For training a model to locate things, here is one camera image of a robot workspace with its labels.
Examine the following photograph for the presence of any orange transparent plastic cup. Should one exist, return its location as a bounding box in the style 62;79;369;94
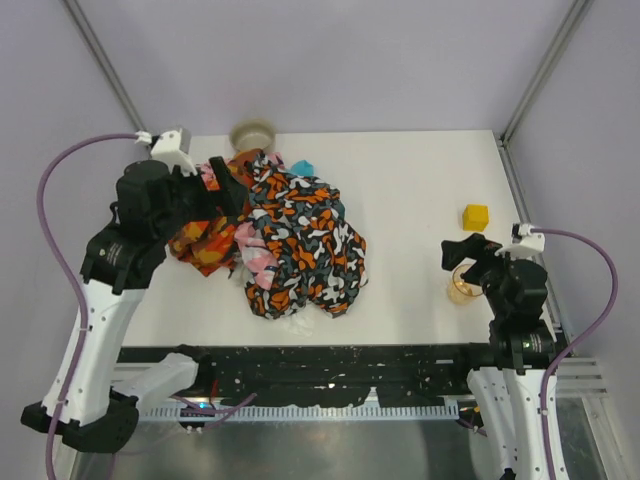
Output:
447;264;483;305

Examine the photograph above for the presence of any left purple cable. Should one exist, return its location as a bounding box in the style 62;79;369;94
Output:
39;132;151;480

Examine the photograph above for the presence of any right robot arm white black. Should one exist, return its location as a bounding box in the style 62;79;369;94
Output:
441;224;568;479

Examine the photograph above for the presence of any left aluminium frame post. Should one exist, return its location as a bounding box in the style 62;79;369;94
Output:
60;0;146;130

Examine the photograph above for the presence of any light blue cloth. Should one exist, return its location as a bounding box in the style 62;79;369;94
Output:
289;160;315;177

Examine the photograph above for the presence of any right aluminium frame post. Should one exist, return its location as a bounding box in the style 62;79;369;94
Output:
499;0;594;147

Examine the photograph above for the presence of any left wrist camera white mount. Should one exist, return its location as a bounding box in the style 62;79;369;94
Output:
135;127;198;176

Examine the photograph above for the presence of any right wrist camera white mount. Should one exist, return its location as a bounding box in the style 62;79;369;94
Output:
496;223;546;259

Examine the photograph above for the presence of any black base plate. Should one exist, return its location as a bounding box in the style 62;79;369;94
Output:
114;342;571;409

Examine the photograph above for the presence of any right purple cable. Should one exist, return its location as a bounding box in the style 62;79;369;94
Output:
529;227;619;480

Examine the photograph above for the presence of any purple cable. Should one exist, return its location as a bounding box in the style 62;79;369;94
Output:
39;132;151;480
529;227;619;480

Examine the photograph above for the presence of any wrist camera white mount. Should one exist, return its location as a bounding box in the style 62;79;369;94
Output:
135;127;198;176
496;223;546;259

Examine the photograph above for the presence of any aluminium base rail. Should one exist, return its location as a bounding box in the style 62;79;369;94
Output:
112;357;609;399

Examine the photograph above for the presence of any white slotted cable duct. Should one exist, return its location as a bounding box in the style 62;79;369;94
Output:
137;402;461;422

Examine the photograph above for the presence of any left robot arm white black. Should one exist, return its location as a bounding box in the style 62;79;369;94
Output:
21;157;248;454

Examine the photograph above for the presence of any aluminium frame post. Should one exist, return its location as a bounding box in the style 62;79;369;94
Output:
60;0;146;130
499;0;594;147

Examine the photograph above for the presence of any beige ceramic bowl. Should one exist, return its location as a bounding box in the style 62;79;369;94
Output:
229;119;276;152

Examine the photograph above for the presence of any black orange grey camouflage cloth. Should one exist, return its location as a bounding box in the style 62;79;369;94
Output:
245;151;368;320

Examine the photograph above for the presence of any yellow cube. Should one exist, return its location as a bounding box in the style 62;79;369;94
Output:
462;204;490;232

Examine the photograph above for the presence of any white cloth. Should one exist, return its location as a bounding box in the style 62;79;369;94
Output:
228;265;315;337

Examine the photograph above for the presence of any pink patterned cloth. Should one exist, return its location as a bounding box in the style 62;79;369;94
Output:
227;149;283;290

